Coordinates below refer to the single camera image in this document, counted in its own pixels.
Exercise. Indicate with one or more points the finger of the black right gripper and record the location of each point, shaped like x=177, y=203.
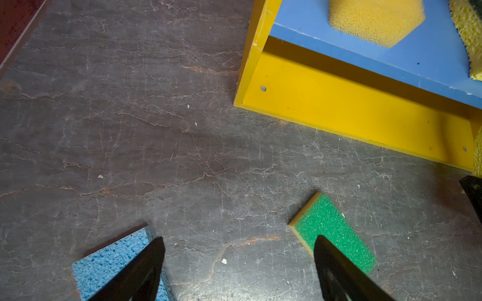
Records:
x=472, y=187

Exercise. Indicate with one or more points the green scourer yellow sponge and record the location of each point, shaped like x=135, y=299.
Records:
x=319, y=216

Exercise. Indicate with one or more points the dark green wavy sponge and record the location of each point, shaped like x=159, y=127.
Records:
x=477, y=162
x=466, y=16

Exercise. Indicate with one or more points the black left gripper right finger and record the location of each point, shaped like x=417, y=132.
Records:
x=339, y=278

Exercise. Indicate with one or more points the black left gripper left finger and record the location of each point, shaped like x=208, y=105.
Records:
x=135, y=274

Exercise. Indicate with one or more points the yellow shelf with coloured boards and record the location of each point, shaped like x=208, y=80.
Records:
x=415, y=98

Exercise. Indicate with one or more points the blue cellulose sponge near rail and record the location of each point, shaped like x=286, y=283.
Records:
x=109, y=267

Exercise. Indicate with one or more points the plain yellow foam sponge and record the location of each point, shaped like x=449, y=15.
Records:
x=384, y=23

